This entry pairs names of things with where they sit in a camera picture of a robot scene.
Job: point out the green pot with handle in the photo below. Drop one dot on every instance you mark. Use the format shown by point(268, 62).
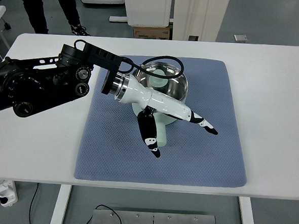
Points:
point(161, 121)

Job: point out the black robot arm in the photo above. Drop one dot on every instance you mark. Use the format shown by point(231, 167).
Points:
point(34, 85)

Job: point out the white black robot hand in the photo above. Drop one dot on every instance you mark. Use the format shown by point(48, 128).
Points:
point(131, 91)

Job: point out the cardboard box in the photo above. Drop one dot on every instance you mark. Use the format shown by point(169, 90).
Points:
point(158, 33)

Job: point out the metal base plate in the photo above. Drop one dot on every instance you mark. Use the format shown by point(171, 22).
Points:
point(133, 217)

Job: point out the glass lid green knob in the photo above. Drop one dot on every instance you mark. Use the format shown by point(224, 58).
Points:
point(176, 87)

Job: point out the small grey floor device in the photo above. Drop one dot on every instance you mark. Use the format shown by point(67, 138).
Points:
point(241, 38)

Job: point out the white cabinet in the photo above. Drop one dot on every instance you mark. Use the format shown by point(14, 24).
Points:
point(145, 13)

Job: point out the white power strip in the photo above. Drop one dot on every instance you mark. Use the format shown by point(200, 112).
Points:
point(8, 193)

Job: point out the blue quilted mat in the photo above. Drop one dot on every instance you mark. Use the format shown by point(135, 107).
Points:
point(112, 149)

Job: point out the white table frame legs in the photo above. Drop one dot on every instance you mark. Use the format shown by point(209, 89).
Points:
point(64, 194)

